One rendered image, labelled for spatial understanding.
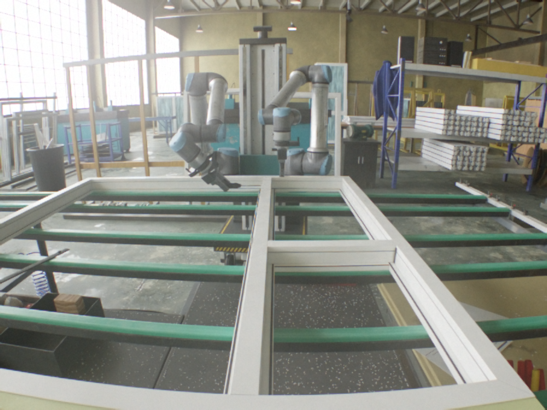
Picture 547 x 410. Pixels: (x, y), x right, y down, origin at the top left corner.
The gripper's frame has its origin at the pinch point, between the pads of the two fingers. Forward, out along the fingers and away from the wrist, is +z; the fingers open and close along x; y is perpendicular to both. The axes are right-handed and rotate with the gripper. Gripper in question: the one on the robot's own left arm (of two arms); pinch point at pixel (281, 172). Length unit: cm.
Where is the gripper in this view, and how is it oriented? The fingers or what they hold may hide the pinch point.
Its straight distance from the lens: 176.5
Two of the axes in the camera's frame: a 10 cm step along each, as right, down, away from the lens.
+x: -0.1, 3.1, -9.5
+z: 0.0, 9.5, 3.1
